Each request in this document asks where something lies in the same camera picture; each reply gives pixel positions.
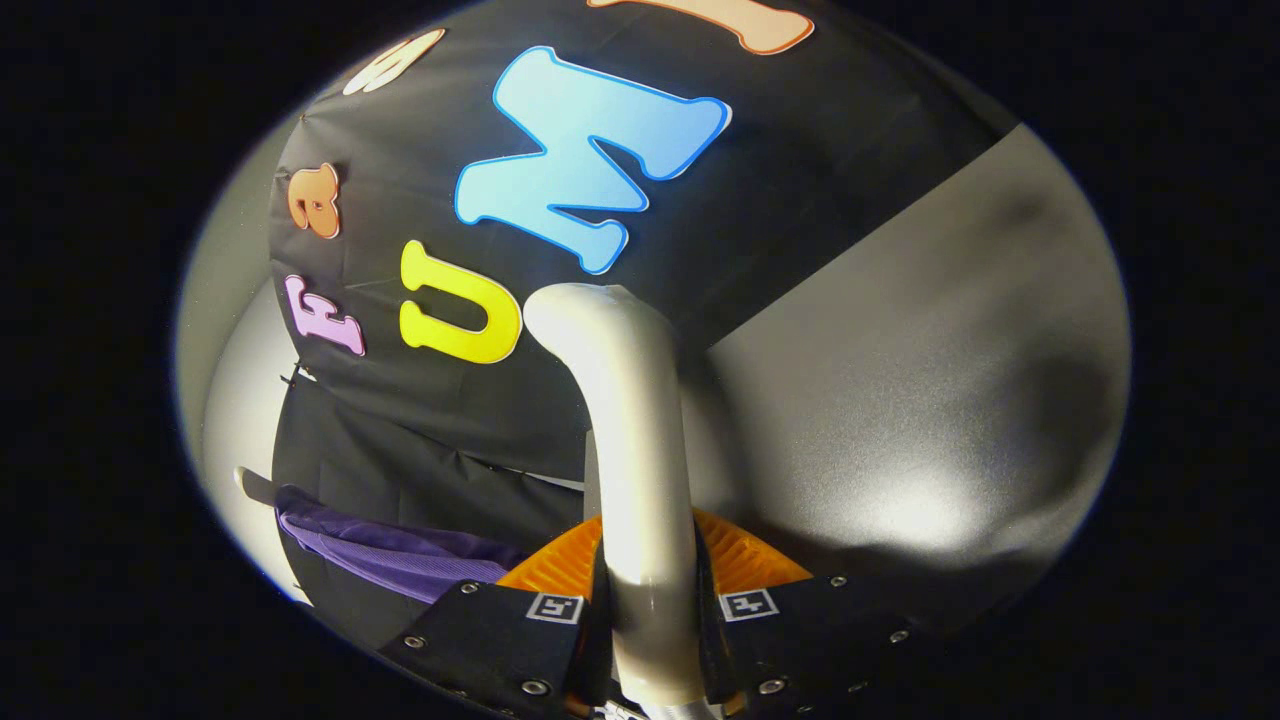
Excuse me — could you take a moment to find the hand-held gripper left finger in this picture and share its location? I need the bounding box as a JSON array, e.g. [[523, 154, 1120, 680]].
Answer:
[[378, 515, 613, 720]]

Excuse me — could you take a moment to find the purple jacket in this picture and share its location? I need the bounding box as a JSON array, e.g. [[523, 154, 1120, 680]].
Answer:
[[275, 485, 531, 606]]

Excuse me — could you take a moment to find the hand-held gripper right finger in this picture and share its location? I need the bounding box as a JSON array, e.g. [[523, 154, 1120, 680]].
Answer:
[[692, 508, 951, 720]]

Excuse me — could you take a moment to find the grey cabinet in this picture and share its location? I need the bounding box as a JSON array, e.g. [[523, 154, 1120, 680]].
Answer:
[[690, 122, 1133, 611]]

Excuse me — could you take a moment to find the white garment steamer head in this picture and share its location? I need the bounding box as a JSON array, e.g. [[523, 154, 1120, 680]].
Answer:
[[522, 283, 711, 713]]

